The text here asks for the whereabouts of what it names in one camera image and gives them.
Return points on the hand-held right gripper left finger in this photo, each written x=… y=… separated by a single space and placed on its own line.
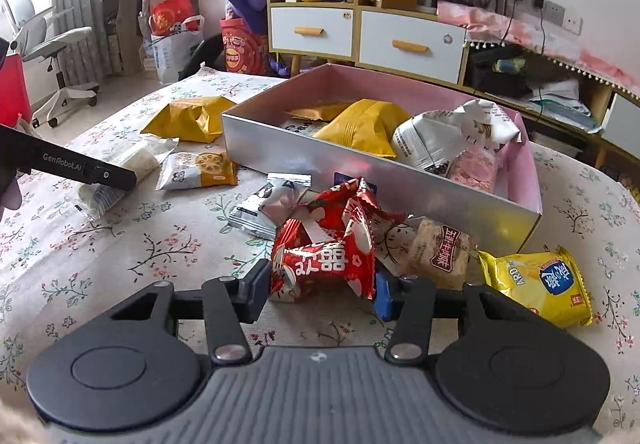
x=259 y=286

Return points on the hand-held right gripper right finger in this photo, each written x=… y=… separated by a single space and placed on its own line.
x=384 y=299

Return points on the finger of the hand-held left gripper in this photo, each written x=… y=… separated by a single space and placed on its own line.
x=107 y=176

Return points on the clear rice cake packet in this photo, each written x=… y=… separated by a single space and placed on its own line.
x=135 y=156

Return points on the red snack packet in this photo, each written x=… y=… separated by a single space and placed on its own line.
x=345 y=204
x=325 y=269

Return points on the silver box with pink inside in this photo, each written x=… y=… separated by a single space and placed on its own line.
x=380 y=194

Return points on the pink snack packet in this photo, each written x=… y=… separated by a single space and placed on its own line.
x=475 y=168

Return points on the white packet with black characters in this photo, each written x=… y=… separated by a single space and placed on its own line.
x=302 y=127

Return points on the white packet with grey print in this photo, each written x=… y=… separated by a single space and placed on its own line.
x=425 y=138

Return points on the large yellow snack packet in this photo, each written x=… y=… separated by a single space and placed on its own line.
x=365 y=126

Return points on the tall white packet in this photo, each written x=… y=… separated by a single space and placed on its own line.
x=487 y=123

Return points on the beige cracker packet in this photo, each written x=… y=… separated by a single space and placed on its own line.
x=440 y=254

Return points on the red flat object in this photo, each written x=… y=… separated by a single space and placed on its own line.
x=15 y=88

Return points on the small silver snack packet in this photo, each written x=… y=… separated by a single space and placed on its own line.
x=265 y=209

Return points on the lotus print snack packet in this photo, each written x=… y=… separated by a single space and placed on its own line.
x=200 y=171

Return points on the small yellow snack packet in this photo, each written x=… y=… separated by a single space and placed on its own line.
x=187 y=121

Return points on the grey office chair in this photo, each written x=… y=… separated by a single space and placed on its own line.
x=45 y=38

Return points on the white shopping bag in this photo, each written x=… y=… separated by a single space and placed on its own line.
x=172 y=56

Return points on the yellow and blue biscuit packet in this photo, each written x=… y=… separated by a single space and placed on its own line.
x=540 y=284

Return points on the red gift bag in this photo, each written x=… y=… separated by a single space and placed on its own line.
x=172 y=16

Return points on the red printed bag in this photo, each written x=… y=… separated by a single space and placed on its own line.
x=242 y=51

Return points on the black bag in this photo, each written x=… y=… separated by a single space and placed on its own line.
x=500 y=73

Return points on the pile of papers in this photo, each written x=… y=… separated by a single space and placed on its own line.
x=565 y=103

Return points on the low wooden side cabinet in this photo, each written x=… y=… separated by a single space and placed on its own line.
x=590 y=98

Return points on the pink tasselled cloth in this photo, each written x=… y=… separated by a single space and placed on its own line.
x=550 y=46

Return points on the wall socket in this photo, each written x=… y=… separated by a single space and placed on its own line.
x=553 y=11
x=573 y=22

